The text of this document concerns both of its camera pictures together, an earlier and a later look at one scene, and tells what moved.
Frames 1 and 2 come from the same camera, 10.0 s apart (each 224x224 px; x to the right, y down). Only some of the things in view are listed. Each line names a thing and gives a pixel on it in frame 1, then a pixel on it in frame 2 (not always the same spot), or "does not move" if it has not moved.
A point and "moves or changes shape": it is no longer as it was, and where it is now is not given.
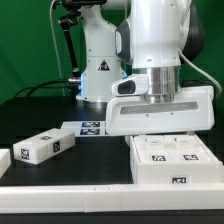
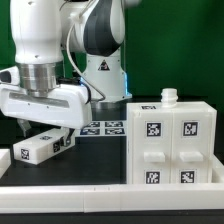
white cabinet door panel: x=153 y=149 moves or changes shape
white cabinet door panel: x=188 y=148 moves or changes shape
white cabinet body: x=173 y=159 moves or changes shape
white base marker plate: x=86 y=128 does not move
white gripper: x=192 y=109 -> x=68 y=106
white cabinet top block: x=44 y=145 does not move
